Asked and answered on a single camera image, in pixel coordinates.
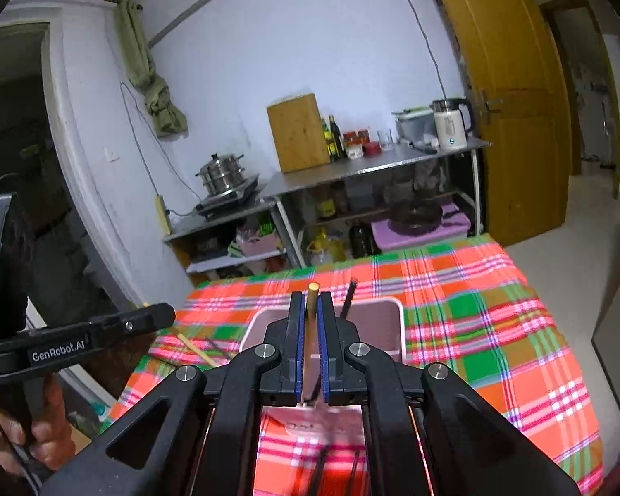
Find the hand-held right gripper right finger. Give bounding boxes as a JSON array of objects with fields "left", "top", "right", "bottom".
[{"left": 317, "top": 292, "right": 582, "bottom": 496}]

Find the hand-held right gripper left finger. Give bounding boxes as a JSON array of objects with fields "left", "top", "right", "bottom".
[{"left": 40, "top": 292, "right": 307, "bottom": 496}]

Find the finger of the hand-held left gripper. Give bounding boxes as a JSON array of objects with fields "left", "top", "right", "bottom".
[{"left": 90, "top": 303, "right": 176, "bottom": 355}]

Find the cream chopstick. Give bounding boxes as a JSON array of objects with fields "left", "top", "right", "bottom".
[
  {"left": 178, "top": 333, "right": 221, "bottom": 371},
  {"left": 302, "top": 281, "right": 321, "bottom": 405}
]

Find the black chopstick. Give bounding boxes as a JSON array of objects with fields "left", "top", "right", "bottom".
[
  {"left": 340, "top": 278, "right": 358, "bottom": 320},
  {"left": 309, "top": 447, "right": 332, "bottom": 496},
  {"left": 203, "top": 337, "right": 237, "bottom": 361},
  {"left": 348, "top": 448, "right": 363, "bottom": 496}
]

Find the pink plastic utensil basket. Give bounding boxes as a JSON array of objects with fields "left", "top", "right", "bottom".
[{"left": 238, "top": 297, "right": 407, "bottom": 448}]

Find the person's left hand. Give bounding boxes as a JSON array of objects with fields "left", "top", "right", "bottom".
[{"left": 0, "top": 376, "right": 78, "bottom": 477}]

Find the low metal stand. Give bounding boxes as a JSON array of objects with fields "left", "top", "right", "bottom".
[{"left": 162, "top": 201, "right": 301, "bottom": 289}]

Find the yellow cooking oil bottle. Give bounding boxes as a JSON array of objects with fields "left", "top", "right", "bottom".
[{"left": 309, "top": 226, "right": 348, "bottom": 265}]

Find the yellow power strip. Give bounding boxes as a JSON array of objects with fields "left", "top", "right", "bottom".
[{"left": 156, "top": 195, "right": 173, "bottom": 234}]

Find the dark large bottle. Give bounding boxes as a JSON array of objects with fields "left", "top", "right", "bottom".
[{"left": 348, "top": 219, "right": 382, "bottom": 260}]

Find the plaid tablecloth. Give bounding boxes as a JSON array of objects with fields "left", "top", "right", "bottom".
[{"left": 111, "top": 232, "right": 606, "bottom": 496}]

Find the induction cooker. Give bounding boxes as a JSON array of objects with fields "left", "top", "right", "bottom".
[{"left": 194, "top": 176, "right": 267, "bottom": 219}]

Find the black frying pan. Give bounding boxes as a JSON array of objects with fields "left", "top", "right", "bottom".
[{"left": 387, "top": 200, "right": 444, "bottom": 231}]

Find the steel steamer pot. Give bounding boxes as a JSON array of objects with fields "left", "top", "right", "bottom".
[{"left": 196, "top": 152, "right": 247, "bottom": 198}]

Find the metal shelf table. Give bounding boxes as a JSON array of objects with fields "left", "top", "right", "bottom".
[{"left": 261, "top": 136, "right": 493, "bottom": 270}]

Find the dark sauce bottle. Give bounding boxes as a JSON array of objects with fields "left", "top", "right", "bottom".
[{"left": 329, "top": 114, "right": 345, "bottom": 160}]

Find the wooden cutting board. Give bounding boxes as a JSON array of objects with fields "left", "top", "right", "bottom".
[{"left": 267, "top": 92, "right": 332, "bottom": 174}]

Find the olive green curtain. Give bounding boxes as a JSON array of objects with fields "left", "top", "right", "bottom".
[{"left": 115, "top": 0, "right": 188, "bottom": 138}]

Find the grey lidded container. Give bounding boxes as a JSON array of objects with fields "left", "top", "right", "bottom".
[{"left": 391, "top": 107, "right": 438, "bottom": 144}]

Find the yellow wooden door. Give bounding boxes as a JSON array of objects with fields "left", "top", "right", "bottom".
[{"left": 422, "top": 0, "right": 575, "bottom": 247}]

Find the metal door handle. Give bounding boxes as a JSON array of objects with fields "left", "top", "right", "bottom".
[{"left": 477, "top": 90, "right": 503, "bottom": 126}]

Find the black wall cable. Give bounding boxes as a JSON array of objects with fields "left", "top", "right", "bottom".
[{"left": 384, "top": 0, "right": 448, "bottom": 100}]

